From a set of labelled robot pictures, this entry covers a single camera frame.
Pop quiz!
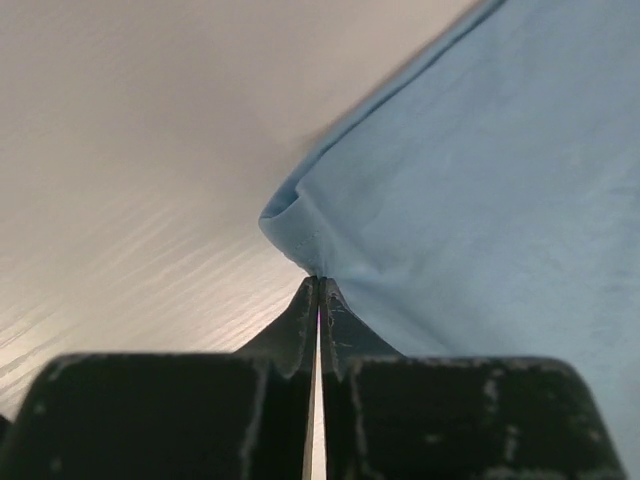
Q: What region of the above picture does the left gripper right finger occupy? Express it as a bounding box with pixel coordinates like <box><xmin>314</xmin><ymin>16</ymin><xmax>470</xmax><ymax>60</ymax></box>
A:
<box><xmin>318</xmin><ymin>278</ymin><xmax>627</xmax><ymax>479</ymax></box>

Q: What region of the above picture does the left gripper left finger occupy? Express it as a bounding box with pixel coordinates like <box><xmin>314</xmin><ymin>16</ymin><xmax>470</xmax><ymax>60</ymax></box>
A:
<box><xmin>1</xmin><ymin>277</ymin><xmax>319</xmax><ymax>479</ymax></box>

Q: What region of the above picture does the light blue t shirt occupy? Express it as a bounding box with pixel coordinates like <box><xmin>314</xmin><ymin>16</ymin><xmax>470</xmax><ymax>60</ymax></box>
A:
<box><xmin>257</xmin><ymin>0</ymin><xmax>640</xmax><ymax>366</ymax></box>

